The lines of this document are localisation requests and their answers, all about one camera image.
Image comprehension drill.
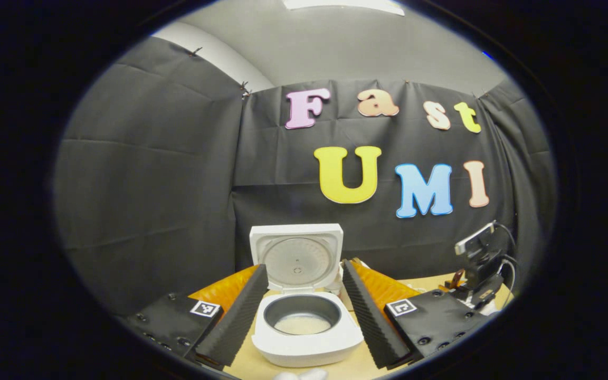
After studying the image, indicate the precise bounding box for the white rice cooker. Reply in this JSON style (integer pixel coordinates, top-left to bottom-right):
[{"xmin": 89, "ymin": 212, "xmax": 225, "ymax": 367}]
[{"xmin": 250, "ymin": 223, "xmax": 364, "ymax": 368}]

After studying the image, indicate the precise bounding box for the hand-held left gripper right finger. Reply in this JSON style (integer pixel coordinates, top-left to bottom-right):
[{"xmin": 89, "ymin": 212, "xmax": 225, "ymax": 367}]
[{"xmin": 342, "ymin": 259, "xmax": 495, "ymax": 370}]

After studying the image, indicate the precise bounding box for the black backdrop cloth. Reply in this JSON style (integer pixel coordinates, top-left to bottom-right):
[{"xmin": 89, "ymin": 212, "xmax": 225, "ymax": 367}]
[{"xmin": 53, "ymin": 36, "xmax": 557, "ymax": 317}]

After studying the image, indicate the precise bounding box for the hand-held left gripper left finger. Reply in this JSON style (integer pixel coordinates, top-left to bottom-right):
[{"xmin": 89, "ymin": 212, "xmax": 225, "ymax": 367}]
[{"xmin": 125, "ymin": 264, "xmax": 269, "ymax": 372}]

